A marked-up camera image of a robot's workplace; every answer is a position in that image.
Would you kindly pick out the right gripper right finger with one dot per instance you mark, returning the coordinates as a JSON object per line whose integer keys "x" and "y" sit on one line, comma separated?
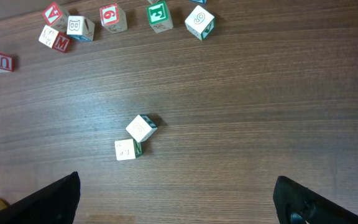
{"x": 295, "y": 203}

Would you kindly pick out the blue D letter block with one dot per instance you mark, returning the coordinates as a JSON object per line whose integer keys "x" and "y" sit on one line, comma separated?
{"x": 200, "y": 1}

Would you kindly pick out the red number nine block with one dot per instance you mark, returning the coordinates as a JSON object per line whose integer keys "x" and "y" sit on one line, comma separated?
{"x": 113, "y": 18}

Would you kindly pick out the wooden block red side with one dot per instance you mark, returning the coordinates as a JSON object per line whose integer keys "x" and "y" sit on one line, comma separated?
{"x": 55, "y": 39}

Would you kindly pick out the green F letter block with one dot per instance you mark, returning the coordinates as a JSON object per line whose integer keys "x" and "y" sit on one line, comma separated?
{"x": 159, "y": 17}

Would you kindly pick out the blue X letter block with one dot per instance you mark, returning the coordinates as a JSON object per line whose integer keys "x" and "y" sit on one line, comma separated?
{"x": 80, "y": 28}

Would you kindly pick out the red letter block top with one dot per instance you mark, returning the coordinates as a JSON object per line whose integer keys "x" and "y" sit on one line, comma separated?
{"x": 56, "y": 17}

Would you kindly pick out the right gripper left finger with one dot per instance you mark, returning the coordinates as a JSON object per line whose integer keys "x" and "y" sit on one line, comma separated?
{"x": 53, "y": 204}

